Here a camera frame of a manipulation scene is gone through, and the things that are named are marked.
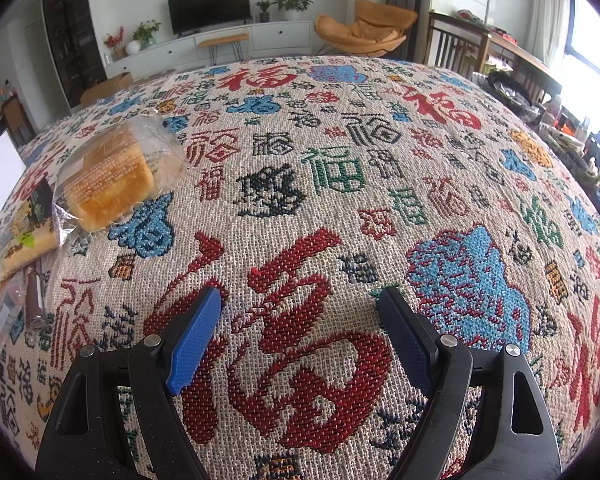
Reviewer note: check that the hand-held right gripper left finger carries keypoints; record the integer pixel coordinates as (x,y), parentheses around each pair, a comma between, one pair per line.
(195,340)

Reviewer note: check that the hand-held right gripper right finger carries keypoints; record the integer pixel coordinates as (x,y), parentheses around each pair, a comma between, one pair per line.
(405,330)

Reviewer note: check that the brown sausage stick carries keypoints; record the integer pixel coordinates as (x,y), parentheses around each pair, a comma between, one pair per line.
(32,300)

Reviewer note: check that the beige green snack packet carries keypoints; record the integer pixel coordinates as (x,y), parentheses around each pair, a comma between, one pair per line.
(27,247)

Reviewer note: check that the printed woven blanket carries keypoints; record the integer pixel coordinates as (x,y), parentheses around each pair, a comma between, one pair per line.
(300,185)

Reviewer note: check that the dark brown snack packet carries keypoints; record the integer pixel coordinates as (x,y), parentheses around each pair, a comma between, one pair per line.
(40,200)

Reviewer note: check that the bread in clear packet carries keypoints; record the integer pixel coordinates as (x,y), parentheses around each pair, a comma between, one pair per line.
(110,175)

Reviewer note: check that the dark crumpled bag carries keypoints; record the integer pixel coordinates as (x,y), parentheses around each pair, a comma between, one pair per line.
(510,92)

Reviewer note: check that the cardboard box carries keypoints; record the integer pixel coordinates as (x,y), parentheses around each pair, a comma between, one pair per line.
(107,87)

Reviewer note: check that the dark wooden table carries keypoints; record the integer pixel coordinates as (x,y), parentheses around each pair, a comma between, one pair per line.
(525,67)

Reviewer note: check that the dark wooden chair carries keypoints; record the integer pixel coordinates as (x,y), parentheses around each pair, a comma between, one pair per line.
(455,45)

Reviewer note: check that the round white vase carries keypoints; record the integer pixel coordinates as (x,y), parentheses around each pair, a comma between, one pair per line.
(133,47)

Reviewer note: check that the wooden stool hairpin legs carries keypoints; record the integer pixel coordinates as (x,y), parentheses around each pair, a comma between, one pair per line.
(222,40)

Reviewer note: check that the orange lounge chair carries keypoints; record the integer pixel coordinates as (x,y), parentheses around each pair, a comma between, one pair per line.
(370,27)

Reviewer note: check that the red flowers in vase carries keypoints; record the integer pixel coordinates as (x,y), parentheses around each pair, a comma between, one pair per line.
(114,40)

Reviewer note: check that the green plant in vase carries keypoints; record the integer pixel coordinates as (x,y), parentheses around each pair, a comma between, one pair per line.
(147,32)

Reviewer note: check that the white television cabinet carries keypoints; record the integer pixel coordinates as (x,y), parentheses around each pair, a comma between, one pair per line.
(280,37)

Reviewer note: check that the grey curtain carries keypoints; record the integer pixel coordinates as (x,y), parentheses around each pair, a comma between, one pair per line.
(410,5)

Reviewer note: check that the black display cabinet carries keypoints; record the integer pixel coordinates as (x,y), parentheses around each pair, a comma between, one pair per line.
(75,35)

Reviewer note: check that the black television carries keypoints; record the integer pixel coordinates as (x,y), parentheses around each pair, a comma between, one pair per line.
(210,7)

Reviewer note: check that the window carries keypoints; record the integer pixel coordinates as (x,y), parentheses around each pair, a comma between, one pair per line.
(590,50)

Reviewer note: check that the small potted green plant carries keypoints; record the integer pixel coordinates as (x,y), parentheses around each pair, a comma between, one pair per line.
(264,10)

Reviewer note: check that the large potted green plant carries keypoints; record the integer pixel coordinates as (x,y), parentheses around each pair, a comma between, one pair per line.
(292,2)

